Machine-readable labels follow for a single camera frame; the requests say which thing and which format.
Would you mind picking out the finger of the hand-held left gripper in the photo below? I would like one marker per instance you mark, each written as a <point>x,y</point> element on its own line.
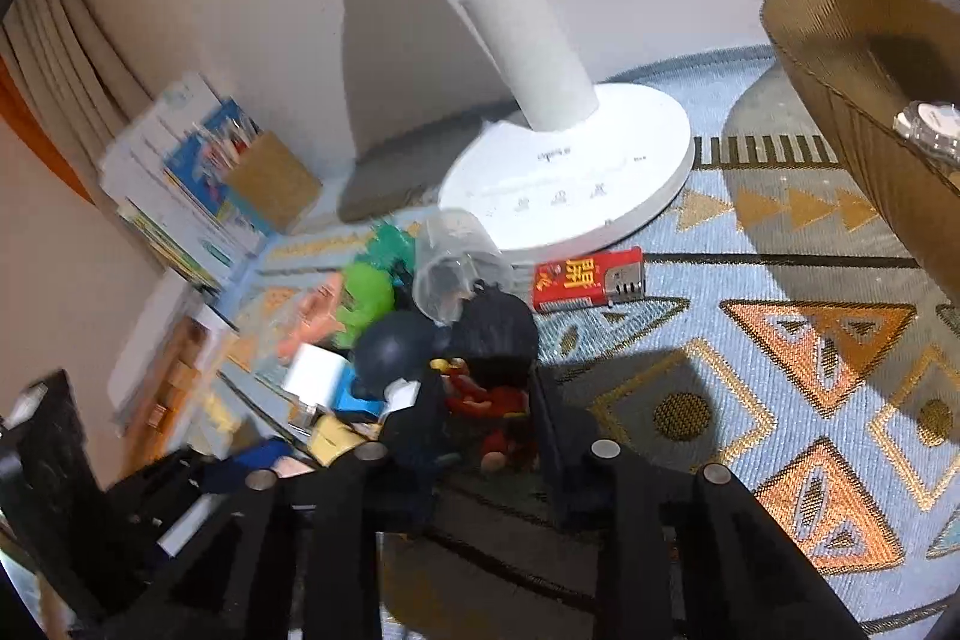
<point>232,460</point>

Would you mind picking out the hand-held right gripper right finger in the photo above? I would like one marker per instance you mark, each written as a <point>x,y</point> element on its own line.
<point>551,445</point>

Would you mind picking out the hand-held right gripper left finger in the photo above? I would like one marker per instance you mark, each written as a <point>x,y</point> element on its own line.
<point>420,445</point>

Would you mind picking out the black-haired red toy figure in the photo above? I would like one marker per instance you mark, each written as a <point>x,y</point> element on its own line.
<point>491,325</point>

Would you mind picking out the red lighter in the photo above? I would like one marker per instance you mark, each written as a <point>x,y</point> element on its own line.
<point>577,284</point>

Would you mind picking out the brown ribbed basket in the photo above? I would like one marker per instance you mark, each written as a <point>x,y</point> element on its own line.
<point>840,85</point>

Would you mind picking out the blue lighter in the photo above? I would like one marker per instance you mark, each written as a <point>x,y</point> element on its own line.
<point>352,400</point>

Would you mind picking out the yellow toy piece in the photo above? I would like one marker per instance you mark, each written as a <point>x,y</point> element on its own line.
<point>334,437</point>

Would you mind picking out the white cube charger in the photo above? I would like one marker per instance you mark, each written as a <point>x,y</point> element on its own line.
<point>315,374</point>

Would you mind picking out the white flat object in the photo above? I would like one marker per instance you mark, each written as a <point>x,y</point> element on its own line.
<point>142,347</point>

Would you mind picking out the green toy figure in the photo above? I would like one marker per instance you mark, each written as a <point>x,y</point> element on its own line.
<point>364,295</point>

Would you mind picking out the pink toy figure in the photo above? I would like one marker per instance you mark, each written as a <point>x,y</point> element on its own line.
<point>315,317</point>

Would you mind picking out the clear plastic cup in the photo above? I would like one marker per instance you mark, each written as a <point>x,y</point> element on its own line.
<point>450,250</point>

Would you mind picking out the teal toy dinosaur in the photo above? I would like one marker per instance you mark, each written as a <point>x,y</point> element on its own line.
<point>394,242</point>

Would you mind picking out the patterned blue table mat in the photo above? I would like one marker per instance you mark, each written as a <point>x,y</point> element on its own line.
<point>750,347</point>

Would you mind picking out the white desk lamp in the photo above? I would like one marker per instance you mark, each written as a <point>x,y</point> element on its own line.
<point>570,175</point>

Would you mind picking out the brown cardboard box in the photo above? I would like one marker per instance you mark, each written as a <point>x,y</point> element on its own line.
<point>274,183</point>

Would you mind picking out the stack of booklets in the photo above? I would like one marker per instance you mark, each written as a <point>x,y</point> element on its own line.
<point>172,175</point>

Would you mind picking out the orange curtain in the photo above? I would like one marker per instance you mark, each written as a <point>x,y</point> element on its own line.
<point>30,123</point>

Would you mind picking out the beige curtain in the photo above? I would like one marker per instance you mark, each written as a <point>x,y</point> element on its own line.
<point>67,48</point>

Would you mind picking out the silver wristwatch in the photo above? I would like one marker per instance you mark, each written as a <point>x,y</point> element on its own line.
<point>934,126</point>

